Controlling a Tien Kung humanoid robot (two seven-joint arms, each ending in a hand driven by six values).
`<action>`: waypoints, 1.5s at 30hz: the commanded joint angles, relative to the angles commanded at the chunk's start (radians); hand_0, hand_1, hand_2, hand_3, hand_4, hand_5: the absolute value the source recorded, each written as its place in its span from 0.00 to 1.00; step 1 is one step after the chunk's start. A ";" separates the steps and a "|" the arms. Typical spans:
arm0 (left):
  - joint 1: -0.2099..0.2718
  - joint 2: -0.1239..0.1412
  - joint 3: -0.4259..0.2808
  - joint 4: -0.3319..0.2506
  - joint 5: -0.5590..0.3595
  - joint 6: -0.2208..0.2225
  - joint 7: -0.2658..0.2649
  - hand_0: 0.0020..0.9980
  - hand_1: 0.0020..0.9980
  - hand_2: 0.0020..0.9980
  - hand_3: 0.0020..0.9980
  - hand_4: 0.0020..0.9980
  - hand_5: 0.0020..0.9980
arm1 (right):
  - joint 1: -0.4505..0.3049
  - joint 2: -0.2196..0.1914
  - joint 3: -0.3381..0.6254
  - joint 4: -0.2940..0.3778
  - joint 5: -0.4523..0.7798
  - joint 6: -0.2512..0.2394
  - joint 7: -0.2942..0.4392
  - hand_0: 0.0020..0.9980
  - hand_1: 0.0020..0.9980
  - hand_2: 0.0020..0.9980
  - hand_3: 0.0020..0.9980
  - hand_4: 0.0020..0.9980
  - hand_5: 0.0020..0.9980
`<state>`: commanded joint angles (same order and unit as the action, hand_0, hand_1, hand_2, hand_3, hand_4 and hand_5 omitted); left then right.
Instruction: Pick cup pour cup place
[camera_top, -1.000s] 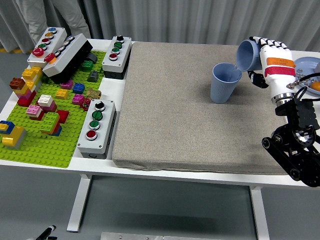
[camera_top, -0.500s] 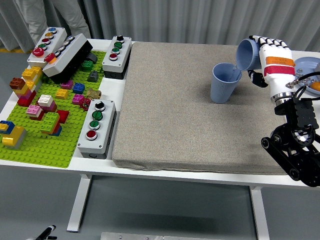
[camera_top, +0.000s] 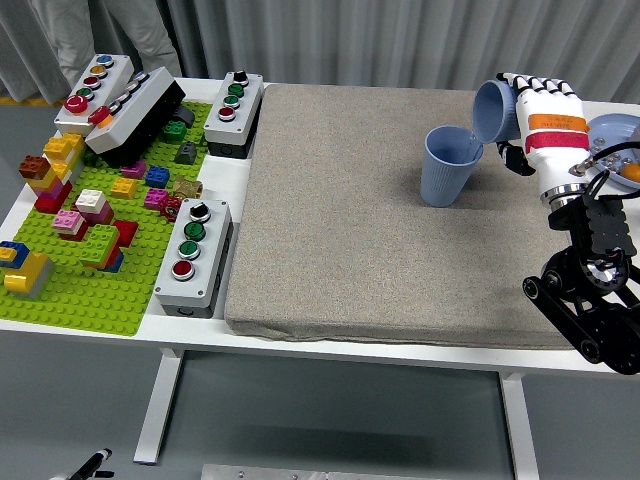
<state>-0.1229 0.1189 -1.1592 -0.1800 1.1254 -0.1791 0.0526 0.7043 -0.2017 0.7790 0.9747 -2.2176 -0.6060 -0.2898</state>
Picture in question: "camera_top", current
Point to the green orange brick stack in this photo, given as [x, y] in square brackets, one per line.
[100, 245]

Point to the orange fruit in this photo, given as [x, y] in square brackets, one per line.
[632, 172]

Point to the white-topped magenta brick stack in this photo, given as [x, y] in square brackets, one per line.
[92, 202]

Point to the blue yellow grey brick stack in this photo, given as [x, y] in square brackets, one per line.
[30, 272]

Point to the pink-topped brick stack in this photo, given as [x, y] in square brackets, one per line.
[70, 222]

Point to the magenta toy brick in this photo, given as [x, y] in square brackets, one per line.
[134, 170]
[155, 199]

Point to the grey five-button control box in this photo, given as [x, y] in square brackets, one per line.
[112, 80]

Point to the white table leg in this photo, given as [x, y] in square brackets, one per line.
[155, 410]
[520, 430]

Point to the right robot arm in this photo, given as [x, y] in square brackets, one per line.
[600, 235]

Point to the blue ribbed plastic cup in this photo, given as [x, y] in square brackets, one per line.
[492, 112]
[442, 185]

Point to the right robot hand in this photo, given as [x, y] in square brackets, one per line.
[555, 155]

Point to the brown yellow red brick tower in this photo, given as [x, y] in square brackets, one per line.
[50, 192]

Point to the long grey button control box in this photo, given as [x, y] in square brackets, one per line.
[135, 115]

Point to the dark grey slope brick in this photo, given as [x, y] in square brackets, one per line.
[186, 154]

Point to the green brick baseplate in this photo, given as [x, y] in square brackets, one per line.
[100, 300]

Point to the green toy brick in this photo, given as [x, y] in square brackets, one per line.
[174, 132]

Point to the blue toy brick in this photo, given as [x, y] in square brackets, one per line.
[157, 177]

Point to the yellow toy brick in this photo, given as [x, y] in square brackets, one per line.
[123, 188]

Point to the black curved toy piece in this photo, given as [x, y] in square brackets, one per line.
[184, 116]

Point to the blue plate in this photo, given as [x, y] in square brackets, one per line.
[612, 127]

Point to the grey pleated curtain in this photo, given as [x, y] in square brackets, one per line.
[350, 40]

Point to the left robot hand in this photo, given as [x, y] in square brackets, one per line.
[92, 462]

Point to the person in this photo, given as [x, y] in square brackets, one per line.
[75, 40]

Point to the grey-brown fabric mat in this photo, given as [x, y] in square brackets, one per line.
[350, 225]

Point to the red toy brick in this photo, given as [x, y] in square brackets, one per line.
[127, 232]

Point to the grey four-button control box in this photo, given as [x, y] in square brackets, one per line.
[212, 250]
[247, 110]

